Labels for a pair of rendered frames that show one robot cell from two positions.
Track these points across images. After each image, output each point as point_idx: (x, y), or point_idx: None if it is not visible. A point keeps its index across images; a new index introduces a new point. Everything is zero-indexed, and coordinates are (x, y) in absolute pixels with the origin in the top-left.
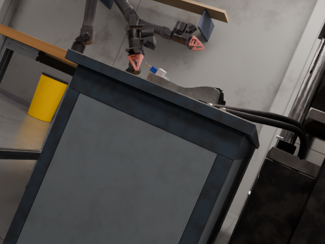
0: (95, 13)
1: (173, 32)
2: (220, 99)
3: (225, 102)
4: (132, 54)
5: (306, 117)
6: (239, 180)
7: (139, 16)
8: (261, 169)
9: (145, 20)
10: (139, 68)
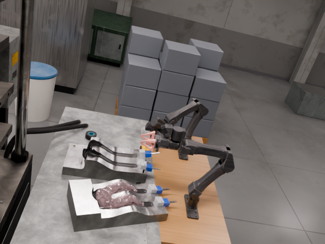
0: (188, 124)
1: (181, 142)
2: (87, 146)
3: (82, 150)
4: None
5: (7, 137)
6: None
7: (225, 144)
8: (19, 198)
9: (219, 146)
10: (188, 188)
